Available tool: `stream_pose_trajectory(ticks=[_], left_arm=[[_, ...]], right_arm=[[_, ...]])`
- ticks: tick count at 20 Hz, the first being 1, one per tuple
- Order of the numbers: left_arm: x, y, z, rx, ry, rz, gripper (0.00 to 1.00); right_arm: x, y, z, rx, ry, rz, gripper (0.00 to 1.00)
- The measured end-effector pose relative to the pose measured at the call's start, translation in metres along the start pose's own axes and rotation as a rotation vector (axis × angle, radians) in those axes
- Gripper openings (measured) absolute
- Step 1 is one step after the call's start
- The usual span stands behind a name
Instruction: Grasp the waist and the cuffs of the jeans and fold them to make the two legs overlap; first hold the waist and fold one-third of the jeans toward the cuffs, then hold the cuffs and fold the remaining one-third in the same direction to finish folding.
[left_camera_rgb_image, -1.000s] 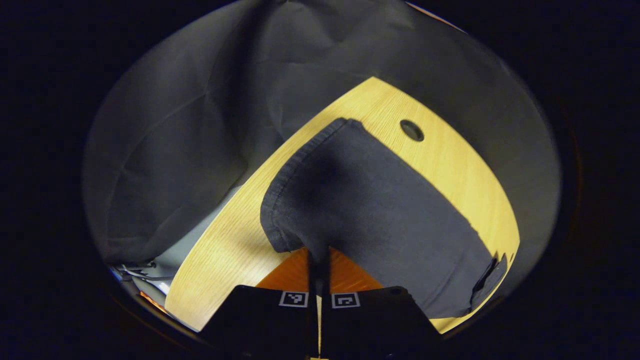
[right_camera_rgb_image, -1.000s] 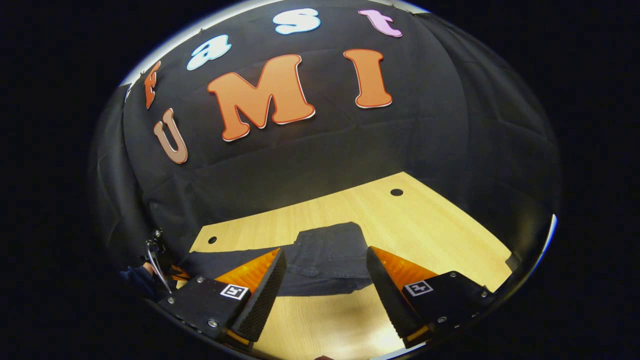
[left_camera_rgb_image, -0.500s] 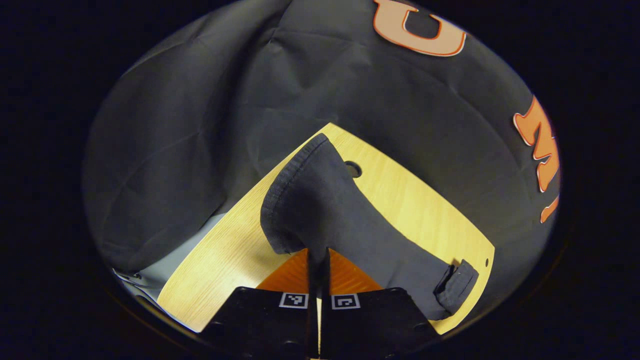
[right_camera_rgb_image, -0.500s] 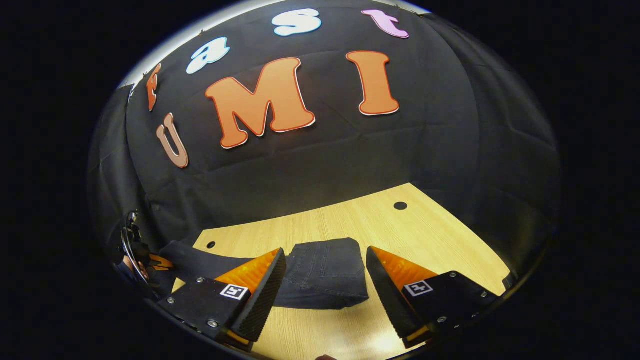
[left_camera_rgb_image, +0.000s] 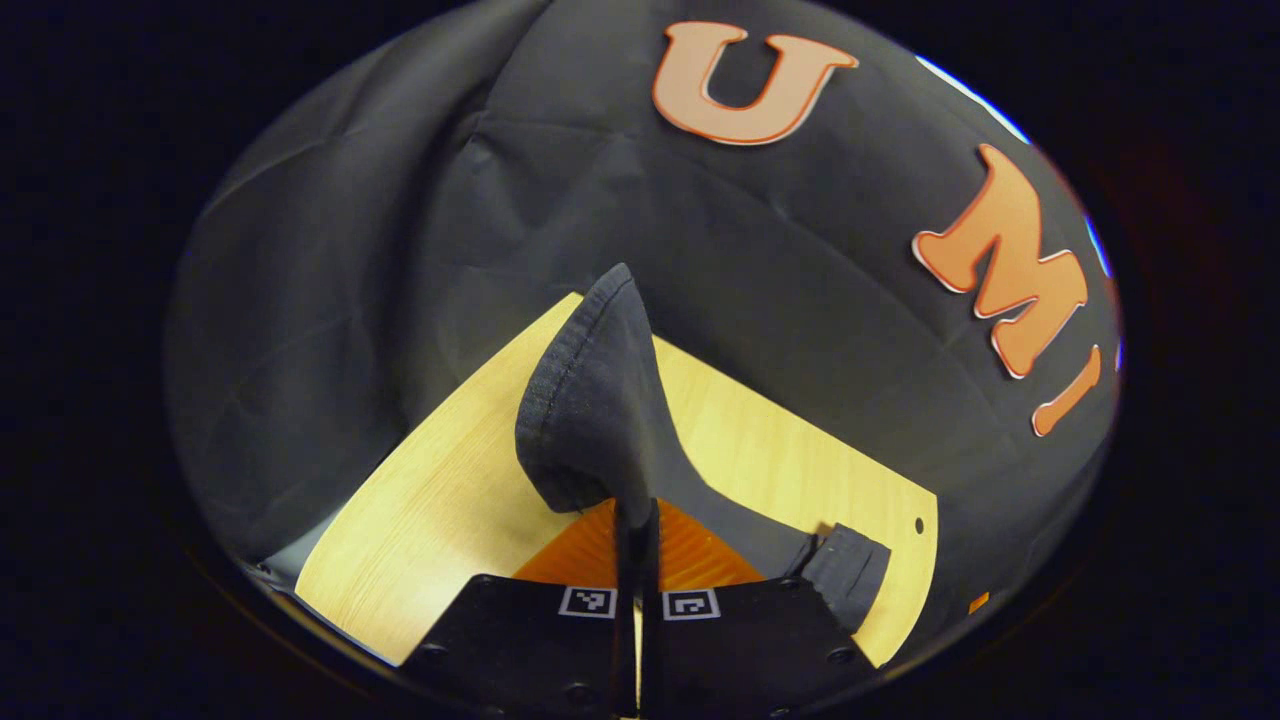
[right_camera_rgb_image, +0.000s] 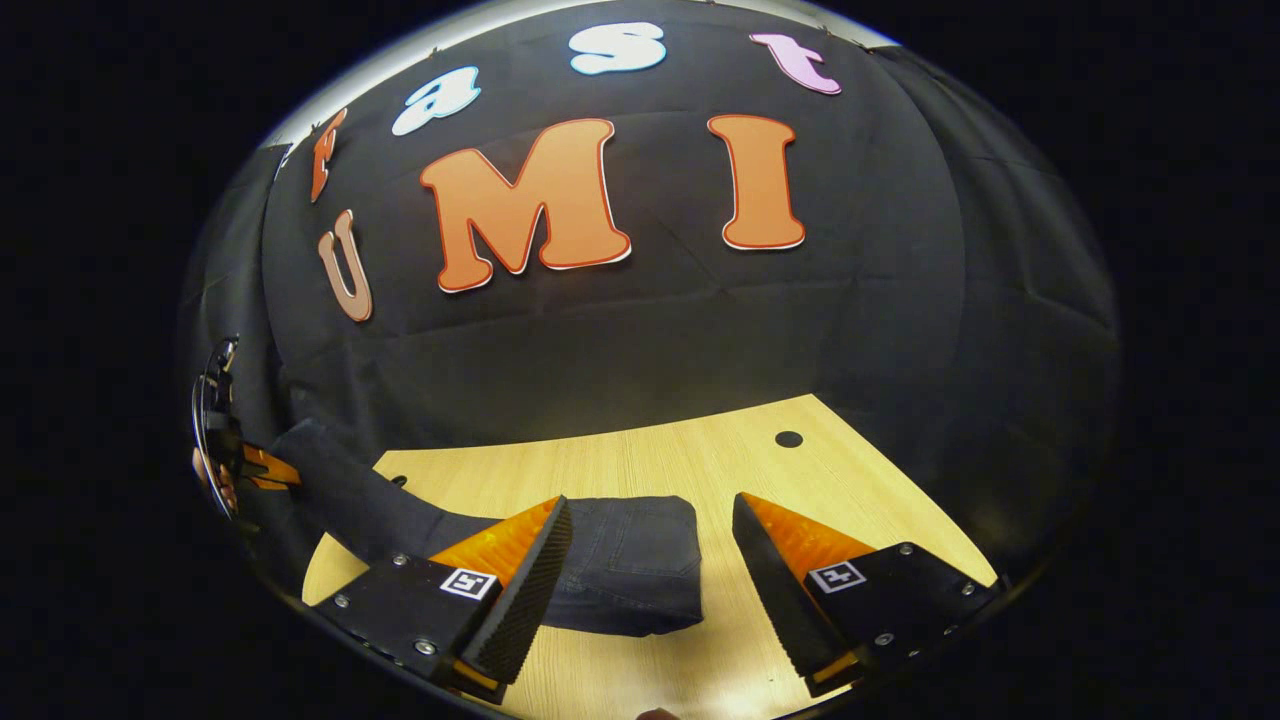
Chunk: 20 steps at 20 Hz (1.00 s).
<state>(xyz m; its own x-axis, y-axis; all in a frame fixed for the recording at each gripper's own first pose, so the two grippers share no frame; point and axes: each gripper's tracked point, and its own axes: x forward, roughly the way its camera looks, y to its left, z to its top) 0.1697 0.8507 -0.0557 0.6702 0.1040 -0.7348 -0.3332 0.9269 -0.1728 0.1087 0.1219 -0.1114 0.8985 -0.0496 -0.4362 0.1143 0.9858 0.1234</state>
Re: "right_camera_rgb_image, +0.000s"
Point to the black backdrop cloth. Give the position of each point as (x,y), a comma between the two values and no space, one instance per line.
(850,330)

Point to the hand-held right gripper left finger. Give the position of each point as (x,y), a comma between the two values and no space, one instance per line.
(525,600)

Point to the dark grey jeans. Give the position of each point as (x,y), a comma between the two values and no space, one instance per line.
(630,560)

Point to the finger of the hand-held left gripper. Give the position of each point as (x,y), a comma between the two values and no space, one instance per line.
(268,484)
(272,463)

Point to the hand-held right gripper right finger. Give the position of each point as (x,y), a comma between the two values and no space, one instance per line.
(775,600)

